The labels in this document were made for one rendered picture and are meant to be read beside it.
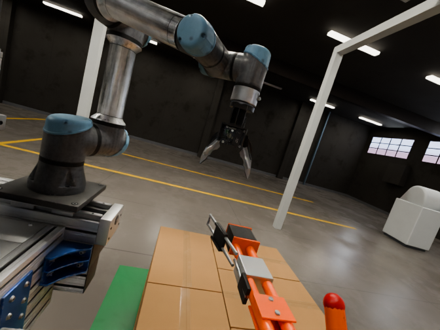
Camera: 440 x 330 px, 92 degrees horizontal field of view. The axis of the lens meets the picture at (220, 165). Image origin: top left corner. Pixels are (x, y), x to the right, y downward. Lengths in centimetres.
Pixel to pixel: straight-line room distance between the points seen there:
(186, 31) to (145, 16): 14
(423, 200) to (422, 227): 66
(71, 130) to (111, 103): 17
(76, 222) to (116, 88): 45
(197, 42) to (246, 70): 16
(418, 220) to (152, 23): 688
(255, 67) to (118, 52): 47
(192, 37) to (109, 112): 44
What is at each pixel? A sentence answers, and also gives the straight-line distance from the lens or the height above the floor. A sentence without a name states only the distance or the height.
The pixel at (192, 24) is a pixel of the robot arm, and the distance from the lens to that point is 54.
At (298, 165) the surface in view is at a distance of 392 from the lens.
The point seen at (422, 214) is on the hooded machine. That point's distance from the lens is 705.
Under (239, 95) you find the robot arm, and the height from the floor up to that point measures 146.
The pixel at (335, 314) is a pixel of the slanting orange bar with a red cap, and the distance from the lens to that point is 32.
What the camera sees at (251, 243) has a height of 110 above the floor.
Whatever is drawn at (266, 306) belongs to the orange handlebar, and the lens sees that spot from 44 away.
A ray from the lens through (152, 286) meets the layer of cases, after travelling 125.
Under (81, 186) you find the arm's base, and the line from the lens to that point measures 82.
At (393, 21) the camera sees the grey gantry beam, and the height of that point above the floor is 315.
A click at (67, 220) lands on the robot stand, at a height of 97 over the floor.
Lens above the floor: 135
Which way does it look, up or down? 8 degrees down
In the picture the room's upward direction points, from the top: 17 degrees clockwise
